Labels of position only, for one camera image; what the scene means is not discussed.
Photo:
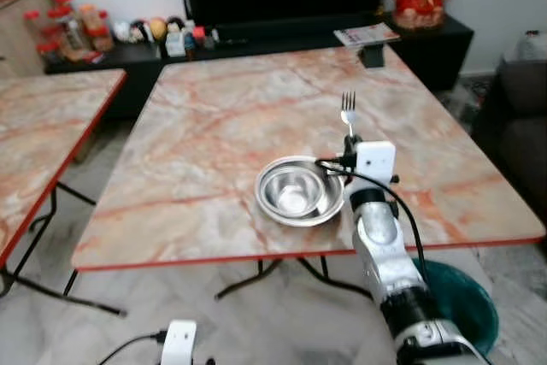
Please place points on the silver metal fork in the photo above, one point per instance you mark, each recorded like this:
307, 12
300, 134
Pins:
348, 114

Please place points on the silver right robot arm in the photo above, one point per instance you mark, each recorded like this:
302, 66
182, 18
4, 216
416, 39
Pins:
381, 245

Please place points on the round stainless steel bowl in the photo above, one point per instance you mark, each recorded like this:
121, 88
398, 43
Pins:
295, 191

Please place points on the small black box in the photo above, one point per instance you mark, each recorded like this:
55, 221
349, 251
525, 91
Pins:
373, 55

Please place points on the red and white magazine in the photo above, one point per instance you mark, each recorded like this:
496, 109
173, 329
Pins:
366, 35

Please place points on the black low tv console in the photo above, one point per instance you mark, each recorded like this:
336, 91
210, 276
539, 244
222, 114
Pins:
427, 53

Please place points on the large marble folding table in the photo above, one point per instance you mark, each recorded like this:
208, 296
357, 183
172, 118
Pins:
214, 126

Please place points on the dark brown sofa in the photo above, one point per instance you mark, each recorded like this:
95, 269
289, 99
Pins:
513, 126

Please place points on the green rubbish bag bin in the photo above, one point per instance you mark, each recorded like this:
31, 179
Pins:
461, 301

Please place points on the row of small figurines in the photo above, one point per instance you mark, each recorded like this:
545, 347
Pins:
171, 33

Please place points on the marble table with red edge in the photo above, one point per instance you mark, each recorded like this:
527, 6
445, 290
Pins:
43, 134

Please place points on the light wooden cabinet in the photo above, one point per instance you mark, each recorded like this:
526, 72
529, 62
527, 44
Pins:
19, 36

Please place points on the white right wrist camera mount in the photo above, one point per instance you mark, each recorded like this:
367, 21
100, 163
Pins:
375, 162

